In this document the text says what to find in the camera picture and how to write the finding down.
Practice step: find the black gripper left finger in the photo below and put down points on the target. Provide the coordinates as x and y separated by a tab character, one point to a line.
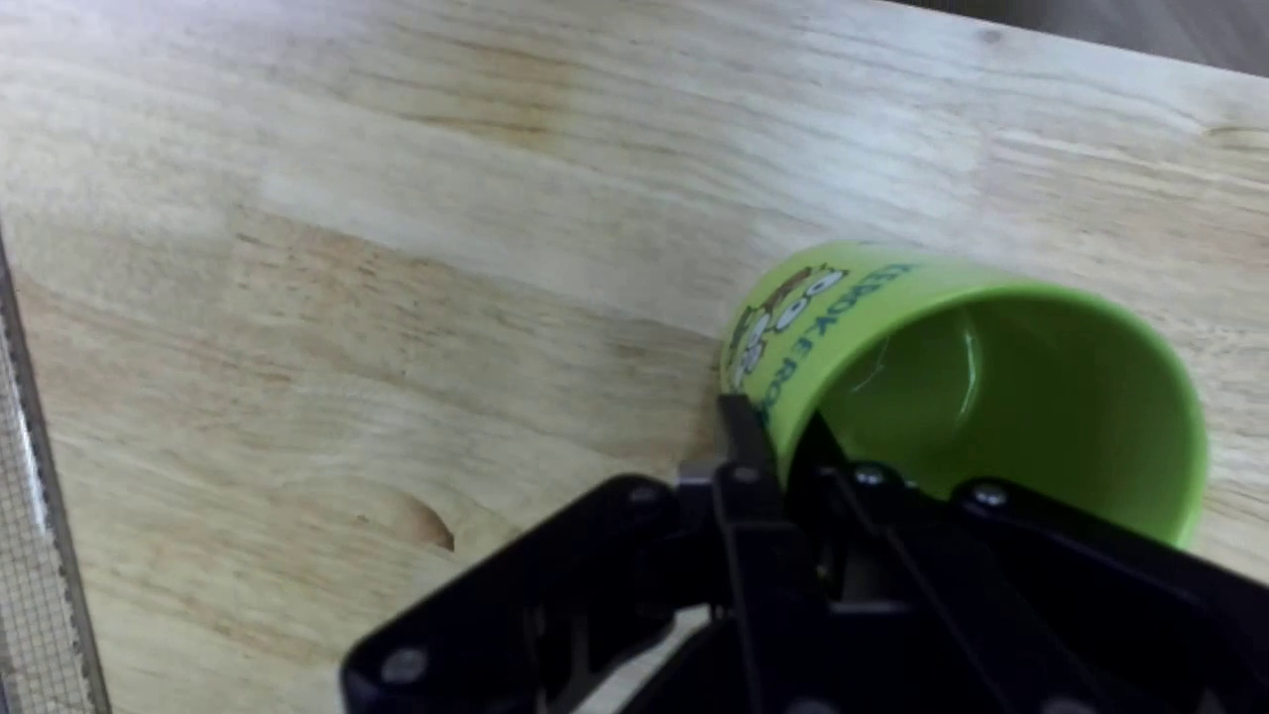
755	529

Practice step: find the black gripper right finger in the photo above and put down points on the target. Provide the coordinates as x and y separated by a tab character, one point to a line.
1006	596

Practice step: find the green plastic printed cup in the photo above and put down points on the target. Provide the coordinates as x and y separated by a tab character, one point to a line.
1043	398

